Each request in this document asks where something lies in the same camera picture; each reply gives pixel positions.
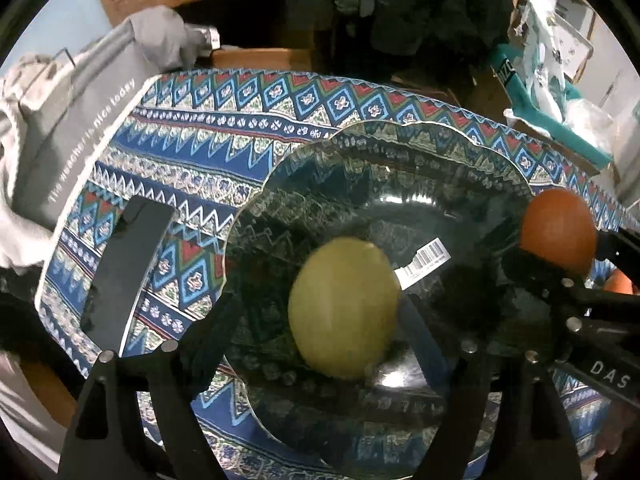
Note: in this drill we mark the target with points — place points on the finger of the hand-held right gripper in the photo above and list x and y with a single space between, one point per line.
535 272
620 252

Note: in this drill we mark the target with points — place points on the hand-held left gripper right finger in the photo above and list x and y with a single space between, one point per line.
425 345

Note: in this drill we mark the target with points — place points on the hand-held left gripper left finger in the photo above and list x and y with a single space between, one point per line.
215 335

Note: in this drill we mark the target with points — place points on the orange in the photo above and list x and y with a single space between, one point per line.
621 284
557 230

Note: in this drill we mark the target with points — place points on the dark glass scalloped bowl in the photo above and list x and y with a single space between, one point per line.
350 185

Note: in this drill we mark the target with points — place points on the black flat phone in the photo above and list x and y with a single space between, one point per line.
127 280

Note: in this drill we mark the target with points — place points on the teal plastic bin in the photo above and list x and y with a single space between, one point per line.
575 135

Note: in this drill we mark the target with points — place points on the clear plastic bag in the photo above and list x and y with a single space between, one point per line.
597 120

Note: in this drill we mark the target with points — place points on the blue patterned tablecloth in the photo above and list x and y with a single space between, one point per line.
200 135

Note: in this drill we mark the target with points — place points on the white printed plastic bag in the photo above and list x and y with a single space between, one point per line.
547 45

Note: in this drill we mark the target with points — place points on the grey tote bag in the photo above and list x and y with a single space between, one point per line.
70 130

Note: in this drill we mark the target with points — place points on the cardboard box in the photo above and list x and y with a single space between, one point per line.
260 57

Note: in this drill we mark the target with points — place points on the beige blanket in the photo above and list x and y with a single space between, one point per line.
20 125

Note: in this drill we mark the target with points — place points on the black hanging jacket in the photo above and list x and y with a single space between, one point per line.
425 5

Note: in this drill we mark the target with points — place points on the grey clothing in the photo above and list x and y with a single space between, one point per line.
170 35

